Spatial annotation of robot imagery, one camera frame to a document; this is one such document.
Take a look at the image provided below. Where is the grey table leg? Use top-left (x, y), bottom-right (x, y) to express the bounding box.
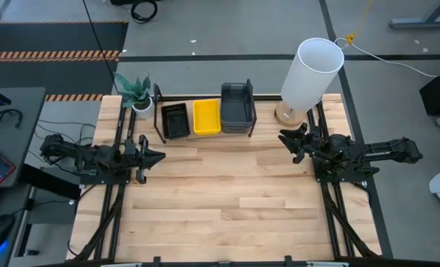
top-left (387, 0), bottom-right (440, 30)

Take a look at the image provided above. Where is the coiled black cable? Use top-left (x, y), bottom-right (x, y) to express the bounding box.
top-left (130, 0), bottom-right (159, 24)

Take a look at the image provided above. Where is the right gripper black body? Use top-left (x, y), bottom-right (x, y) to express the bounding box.
top-left (292, 125), bottom-right (328, 164)

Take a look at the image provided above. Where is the grey translucent plastic basket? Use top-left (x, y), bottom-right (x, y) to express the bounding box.
top-left (220, 82), bottom-right (255, 125)
top-left (220, 120), bottom-right (254, 131)
top-left (221, 126), bottom-right (253, 135)

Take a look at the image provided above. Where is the white plant pot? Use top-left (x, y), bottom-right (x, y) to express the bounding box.
top-left (131, 96), bottom-right (155, 120)

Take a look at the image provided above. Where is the orange black hazard tape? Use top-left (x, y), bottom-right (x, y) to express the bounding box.
top-left (0, 50), bottom-right (123, 63)
top-left (44, 93), bottom-right (105, 102)

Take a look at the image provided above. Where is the green leafy plant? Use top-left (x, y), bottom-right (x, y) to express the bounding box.
top-left (113, 71), bottom-right (152, 109)

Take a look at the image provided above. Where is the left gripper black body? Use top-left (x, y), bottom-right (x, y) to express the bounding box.
top-left (125, 134), bottom-right (148, 185)

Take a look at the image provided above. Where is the black mesh basket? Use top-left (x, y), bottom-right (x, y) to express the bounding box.
top-left (160, 102), bottom-right (191, 140)

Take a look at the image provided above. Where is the black headset cable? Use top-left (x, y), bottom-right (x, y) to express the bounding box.
top-left (0, 108), bottom-right (24, 131)

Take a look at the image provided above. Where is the white lamp cable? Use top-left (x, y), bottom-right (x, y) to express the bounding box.
top-left (333, 36), bottom-right (440, 79)

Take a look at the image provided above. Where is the thin black hanging cable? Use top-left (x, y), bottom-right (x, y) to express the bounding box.
top-left (81, 0), bottom-right (116, 77)

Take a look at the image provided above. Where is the yellow cable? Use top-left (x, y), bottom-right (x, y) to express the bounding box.
top-left (346, 0), bottom-right (375, 45)

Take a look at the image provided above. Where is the white shade wooden base lamp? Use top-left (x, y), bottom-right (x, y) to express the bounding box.
top-left (274, 36), bottom-right (346, 128)

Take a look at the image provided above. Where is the black frame wooden board shelf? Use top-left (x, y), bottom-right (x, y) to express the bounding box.
top-left (152, 78), bottom-right (258, 145)

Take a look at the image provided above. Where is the grey desk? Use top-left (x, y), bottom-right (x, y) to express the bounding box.
top-left (0, 86), bottom-right (47, 267)

